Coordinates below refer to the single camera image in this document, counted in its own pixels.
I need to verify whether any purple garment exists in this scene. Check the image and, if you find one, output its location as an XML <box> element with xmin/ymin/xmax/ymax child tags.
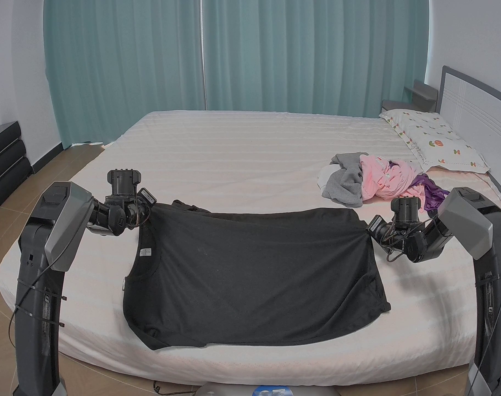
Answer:
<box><xmin>415</xmin><ymin>174</ymin><xmax>449</xmax><ymax>218</ymax></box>

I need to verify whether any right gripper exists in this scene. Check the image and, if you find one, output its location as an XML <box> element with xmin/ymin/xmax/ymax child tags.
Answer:
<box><xmin>366</xmin><ymin>216</ymin><xmax>395</xmax><ymax>247</ymax></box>

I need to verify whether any black T-shirt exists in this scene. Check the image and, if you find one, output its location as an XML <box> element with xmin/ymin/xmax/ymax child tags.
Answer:
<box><xmin>122</xmin><ymin>199</ymin><xmax>391</xmax><ymax>350</ymax></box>

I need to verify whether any black cable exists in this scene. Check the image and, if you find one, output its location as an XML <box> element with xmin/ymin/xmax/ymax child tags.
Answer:
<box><xmin>152</xmin><ymin>380</ymin><xmax>202</xmax><ymax>396</ymax></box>

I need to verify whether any white printed pillow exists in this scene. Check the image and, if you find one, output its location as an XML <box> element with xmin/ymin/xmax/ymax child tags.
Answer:
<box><xmin>378</xmin><ymin>109</ymin><xmax>491</xmax><ymax>175</ymax></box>

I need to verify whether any grey bedside table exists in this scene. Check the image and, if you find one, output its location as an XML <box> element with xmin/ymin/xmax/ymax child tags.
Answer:
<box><xmin>382</xmin><ymin>79</ymin><xmax>439</xmax><ymax>112</ymax></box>

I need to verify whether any bed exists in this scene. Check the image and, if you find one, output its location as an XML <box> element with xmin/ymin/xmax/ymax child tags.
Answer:
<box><xmin>0</xmin><ymin>65</ymin><xmax>501</xmax><ymax>387</ymax></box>

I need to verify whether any white garment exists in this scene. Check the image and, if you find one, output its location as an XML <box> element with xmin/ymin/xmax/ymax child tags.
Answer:
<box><xmin>318</xmin><ymin>167</ymin><xmax>338</xmax><ymax>189</ymax></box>

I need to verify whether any grey garment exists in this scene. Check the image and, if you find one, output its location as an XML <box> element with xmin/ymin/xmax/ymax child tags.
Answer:
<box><xmin>321</xmin><ymin>153</ymin><xmax>368</xmax><ymax>208</ymax></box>

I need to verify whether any black chest of drawers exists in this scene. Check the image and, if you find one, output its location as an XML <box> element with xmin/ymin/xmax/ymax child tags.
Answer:
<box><xmin>0</xmin><ymin>121</ymin><xmax>32</xmax><ymax>222</ymax></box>

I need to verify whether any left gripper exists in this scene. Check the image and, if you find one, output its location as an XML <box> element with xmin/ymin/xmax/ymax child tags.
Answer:
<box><xmin>129</xmin><ymin>187</ymin><xmax>158</xmax><ymax>222</ymax></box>

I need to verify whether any blue-green curtain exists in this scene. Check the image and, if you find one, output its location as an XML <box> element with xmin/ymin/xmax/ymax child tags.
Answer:
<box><xmin>42</xmin><ymin>0</ymin><xmax>206</xmax><ymax>147</ymax></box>
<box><xmin>202</xmin><ymin>0</ymin><xmax>433</xmax><ymax>119</ymax></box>

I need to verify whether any pink garment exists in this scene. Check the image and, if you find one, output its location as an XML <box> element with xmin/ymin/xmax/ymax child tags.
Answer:
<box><xmin>359</xmin><ymin>154</ymin><xmax>420</xmax><ymax>201</ymax></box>

